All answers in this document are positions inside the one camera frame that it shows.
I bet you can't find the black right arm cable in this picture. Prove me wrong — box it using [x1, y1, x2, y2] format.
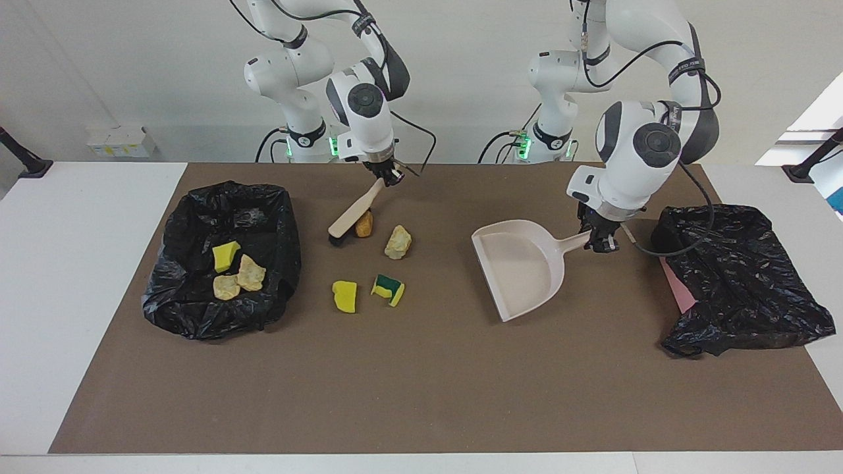
[231, 0, 437, 175]

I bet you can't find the black right base cable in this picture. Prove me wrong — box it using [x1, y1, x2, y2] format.
[256, 127, 290, 163]

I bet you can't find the pink bin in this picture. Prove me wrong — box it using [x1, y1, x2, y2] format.
[659, 255, 697, 315]

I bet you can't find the black clamp stand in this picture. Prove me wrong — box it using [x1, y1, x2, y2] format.
[0, 126, 53, 180]
[782, 128, 843, 184]

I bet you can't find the black trash bag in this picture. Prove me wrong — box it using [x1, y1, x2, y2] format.
[142, 181, 302, 341]
[651, 204, 836, 358]

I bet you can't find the brown table mat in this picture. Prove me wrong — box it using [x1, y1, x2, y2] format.
[48, 163, 843, 455]

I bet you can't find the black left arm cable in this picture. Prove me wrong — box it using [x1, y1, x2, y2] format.
[580, 20, 722, 257]

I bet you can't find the black base cable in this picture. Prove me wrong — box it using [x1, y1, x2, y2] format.
[477, 128, 528, 164]
[256, 127, 290, 163]

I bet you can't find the black left base cable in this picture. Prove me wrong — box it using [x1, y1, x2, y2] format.
[477, 128, 528, 164]

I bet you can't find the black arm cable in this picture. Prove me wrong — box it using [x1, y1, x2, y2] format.
[580, 20, 722, 257]
[231, 0, 437, 175]

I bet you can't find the beige plastic dustpan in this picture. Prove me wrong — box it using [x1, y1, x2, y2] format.
[471, 219, 593, 323]

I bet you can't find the beige brush with black bristles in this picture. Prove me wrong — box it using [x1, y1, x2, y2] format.
[327, 178, 386, 248]

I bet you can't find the white socket box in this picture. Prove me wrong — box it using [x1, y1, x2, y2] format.
[87, 126, 157, 159]

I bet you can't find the yellow and green sponge piece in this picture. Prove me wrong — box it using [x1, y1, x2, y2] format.
[371, 274, 406, 307]

